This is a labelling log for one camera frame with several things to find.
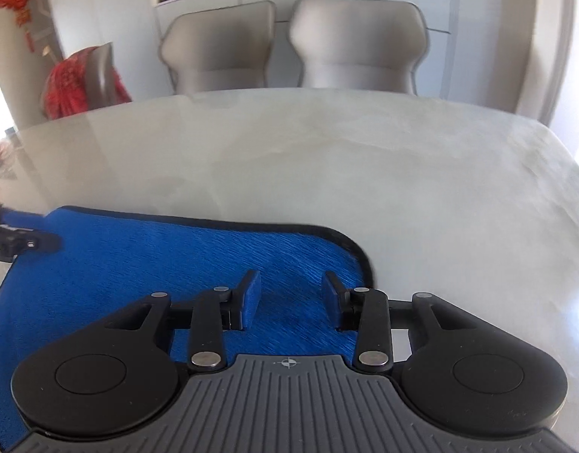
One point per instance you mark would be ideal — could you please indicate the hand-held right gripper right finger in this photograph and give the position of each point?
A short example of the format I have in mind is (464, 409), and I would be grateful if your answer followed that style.
(332, 299)

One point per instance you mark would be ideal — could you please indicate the grey chair with red cloth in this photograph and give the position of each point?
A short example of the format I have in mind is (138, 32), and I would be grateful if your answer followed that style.
(103, 75)

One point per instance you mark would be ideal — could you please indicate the white sideboard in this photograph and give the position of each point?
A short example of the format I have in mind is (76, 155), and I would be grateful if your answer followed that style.
(280, 4)

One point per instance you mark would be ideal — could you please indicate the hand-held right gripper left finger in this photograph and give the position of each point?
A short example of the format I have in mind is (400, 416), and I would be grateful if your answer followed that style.
(251, 299)

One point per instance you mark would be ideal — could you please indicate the blue and grey towel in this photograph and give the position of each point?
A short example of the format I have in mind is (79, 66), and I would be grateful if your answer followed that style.
(129, 255)

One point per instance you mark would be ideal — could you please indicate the red hanging knot decoration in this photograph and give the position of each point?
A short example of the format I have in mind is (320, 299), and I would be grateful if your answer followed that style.
(16, 0)

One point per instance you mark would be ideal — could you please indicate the grey upholstered chair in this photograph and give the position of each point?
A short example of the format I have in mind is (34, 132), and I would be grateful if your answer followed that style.
(360, 42)
(218, 52)

